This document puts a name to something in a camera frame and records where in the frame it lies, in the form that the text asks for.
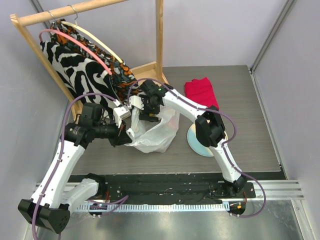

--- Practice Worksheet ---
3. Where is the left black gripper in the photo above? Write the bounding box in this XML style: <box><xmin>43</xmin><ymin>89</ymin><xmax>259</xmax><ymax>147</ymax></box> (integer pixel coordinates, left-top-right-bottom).
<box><xmin>92</xmin><ymin>116</ymin><xmax>133</xmax><ymax>147</ymax></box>

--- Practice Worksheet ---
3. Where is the white plastic bag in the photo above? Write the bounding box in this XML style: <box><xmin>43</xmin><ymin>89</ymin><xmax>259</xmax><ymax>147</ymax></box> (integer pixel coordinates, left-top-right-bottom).
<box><xmin>126</xmin><ymin>106</ymin><xmax>180</xmax><ymax>154</ymax></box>

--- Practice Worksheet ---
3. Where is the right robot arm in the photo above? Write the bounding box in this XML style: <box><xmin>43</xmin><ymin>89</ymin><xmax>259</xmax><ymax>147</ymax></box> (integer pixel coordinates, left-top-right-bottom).
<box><xmin>139</xmin><ymin>78</ymin><xmax>247</xmax><ymax>198</ymax></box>

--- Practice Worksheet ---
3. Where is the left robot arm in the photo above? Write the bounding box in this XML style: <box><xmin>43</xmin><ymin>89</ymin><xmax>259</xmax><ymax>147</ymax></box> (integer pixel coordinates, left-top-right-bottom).
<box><xmin>17</xmin><ymin>103</ymin><xmax>131</xmax><ymax>234</ymax></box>

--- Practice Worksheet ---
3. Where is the orange patterned garment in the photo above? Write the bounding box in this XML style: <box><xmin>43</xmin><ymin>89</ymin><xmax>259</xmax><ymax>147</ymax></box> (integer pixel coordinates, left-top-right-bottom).
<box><xmin>50</xmin><ymin>18</ymin><xmax>143</xmax><ymax>102</ymax></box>

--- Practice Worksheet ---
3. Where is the wooden clothes rack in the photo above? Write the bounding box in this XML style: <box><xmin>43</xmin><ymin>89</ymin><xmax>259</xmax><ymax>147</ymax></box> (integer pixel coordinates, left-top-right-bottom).
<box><xmin>9</xmin><ymin>0</ymin><xmax>171</xmax><ymax>124</ymax></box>

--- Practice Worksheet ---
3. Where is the red cloth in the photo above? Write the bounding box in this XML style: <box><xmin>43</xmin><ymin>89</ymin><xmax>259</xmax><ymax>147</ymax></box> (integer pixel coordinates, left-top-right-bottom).
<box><xmin>184</xmin><ymin>77</ymin><xmax>220</xmax><ymax>110</ymax></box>

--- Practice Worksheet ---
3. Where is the blue and cream plate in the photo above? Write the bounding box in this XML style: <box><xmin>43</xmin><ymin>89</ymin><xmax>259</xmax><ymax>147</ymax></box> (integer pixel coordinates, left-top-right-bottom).
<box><xmin>187</xmin><ymin>124</ymin><xmax>214</xmax><ymax>157</ymax></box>

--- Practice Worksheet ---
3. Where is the black white zebra garment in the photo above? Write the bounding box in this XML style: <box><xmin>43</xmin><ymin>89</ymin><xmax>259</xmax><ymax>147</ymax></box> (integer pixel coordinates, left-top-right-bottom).
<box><xmin>40</xmin><ymin>41</ymin><xmax>119</xmax><ymax>100</ymax></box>

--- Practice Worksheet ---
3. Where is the cream hanger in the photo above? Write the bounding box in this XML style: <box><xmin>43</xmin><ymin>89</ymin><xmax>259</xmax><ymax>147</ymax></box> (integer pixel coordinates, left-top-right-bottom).
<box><xmin>61</xmin><ymin>20</ymin><xmax>124</xmax><ymax>63</ymax></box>

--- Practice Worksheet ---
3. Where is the pink hanger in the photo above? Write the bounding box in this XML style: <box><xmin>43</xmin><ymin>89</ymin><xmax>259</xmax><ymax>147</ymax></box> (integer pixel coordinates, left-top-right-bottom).
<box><xmin>39</xmin><ymin>28</ymin><xmax>112</xmax><ymax>75</ymax></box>

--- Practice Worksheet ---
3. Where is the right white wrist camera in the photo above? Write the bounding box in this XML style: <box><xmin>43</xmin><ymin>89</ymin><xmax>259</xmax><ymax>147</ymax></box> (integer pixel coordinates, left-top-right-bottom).
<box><xmin>128</xmin><ymin>95</ymin><xmax>144</xmax><ymax>110</ymax></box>

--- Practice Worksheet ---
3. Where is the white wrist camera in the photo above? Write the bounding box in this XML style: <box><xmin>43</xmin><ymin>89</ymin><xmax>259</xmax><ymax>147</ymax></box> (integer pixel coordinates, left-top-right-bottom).
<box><xmin>128</xmin><ymin>95</ymin><xmax>144</xmax><ymax>110</ymax></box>
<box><xmin>113</xmin><ymin>105</ymin><xmax>131</xmax><ymax>128</ymax></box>

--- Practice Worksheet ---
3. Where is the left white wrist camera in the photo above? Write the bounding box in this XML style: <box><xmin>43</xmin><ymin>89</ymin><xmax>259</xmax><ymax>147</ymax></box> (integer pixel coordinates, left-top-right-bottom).
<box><xmin>113</xmin><ymin>105</ymin><xmax>131</xmax><ymax>128</ymax></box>

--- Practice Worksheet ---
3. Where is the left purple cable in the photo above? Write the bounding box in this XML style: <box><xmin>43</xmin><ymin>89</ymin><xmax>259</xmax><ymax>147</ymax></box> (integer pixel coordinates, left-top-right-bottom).
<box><xmin>30</xmin><ymin>92</ymin><xmax>130</xmax><ymax>240</ymax></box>

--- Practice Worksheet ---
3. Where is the purple cable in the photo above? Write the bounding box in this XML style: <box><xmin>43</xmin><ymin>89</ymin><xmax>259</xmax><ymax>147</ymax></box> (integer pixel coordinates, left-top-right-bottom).
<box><xmin>30</xmin><ymin>92</ymin><xmax>130</xmax><ymax>240</ymax></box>
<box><xmin>126</xmin><ymin>77</ymin><xmax>267</xmax><ymax>218</ymax></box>

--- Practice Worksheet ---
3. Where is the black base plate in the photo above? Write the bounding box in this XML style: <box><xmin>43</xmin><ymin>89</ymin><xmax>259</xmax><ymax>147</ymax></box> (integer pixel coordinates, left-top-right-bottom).
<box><xmin>93</xmin><ymin>173</ymin><xmax>256</xmax><ymax>205</ymax></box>

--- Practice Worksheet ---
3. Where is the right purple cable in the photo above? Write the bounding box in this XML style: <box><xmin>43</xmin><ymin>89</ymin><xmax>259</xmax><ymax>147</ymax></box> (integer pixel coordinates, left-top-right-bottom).
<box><xmin>126</xmin><ymin>77</ymin><xmax>267</xmax><ymax>218</ymax></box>

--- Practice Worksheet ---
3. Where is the white slotted cable duct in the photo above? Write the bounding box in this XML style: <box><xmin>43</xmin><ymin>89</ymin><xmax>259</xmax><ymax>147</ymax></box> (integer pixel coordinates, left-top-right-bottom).
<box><xmin>74</xmin><ymin>201</ymin><xmax>230</xmax><ymax>213</ymax></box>

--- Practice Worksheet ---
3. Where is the aluminium rail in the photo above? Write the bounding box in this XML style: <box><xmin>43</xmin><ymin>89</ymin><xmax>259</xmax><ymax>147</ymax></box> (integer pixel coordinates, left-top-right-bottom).
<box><xmin>34</xmin><ymin>179</ymin><xmax>305</xmax><ymax>201</ymax></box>

